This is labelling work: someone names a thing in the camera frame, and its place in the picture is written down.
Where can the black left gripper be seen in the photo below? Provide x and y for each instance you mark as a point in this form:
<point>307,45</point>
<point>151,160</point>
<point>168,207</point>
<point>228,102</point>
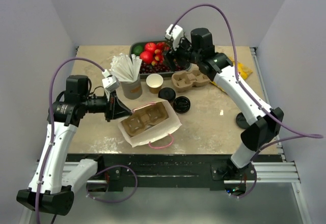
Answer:
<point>114,109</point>

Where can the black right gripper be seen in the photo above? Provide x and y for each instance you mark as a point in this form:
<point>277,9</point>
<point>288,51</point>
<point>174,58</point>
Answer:
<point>169,56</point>

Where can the brown pulp cup carrier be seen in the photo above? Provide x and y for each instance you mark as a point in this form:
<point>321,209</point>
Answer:
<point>144,118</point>

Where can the pink white paper bag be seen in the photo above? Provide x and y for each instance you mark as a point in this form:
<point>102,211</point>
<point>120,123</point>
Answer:
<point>155,133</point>

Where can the black coffee cup lid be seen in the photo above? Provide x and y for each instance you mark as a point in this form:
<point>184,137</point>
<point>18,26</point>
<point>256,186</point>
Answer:
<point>167,94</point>

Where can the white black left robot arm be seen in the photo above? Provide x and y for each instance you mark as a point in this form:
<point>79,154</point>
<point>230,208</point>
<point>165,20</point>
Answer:
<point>50,191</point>

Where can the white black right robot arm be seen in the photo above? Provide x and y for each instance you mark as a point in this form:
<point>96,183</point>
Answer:
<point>219,68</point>

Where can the red cherry cluster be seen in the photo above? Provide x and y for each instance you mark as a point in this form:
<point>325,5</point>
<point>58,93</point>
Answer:
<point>157,56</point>

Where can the dark green fruit tray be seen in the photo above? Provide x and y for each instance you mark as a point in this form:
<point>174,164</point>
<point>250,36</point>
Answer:
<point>188,66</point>

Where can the red apple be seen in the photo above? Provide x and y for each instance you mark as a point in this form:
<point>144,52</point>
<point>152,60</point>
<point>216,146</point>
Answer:
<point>146,57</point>
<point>150,47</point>

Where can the grey metal straw holder cup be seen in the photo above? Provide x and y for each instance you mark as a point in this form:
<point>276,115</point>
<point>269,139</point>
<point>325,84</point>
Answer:
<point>132,90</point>

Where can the purple grape bunch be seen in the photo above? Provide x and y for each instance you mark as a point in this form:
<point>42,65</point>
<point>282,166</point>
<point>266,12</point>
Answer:
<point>160,69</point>

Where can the remaining pulp carrier stack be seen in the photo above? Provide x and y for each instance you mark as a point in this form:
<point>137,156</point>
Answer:
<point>184,80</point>

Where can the green lime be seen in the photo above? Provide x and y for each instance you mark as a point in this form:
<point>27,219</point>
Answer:
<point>137,50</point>

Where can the white wrapped straw bundle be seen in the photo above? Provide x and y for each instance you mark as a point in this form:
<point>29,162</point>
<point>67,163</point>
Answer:
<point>125,68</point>

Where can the black cup lid stack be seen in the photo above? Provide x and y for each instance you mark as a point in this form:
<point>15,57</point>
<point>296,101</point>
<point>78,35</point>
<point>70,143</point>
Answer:
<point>181,104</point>

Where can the yellow chips bag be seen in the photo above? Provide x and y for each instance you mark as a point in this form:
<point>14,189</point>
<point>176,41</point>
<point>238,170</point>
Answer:
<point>242,69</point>

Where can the single black cup lid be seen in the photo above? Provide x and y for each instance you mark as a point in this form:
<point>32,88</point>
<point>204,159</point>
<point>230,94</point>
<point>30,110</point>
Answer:
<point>241,121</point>

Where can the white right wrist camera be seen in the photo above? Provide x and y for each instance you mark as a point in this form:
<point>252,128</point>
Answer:
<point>173,35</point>

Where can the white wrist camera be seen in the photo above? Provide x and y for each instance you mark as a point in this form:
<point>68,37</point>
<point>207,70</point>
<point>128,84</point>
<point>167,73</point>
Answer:
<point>109,82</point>
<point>173,35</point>

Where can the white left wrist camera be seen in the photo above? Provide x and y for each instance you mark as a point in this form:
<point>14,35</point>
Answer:
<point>109,82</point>

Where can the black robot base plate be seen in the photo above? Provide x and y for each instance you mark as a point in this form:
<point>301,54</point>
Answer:
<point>161,171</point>

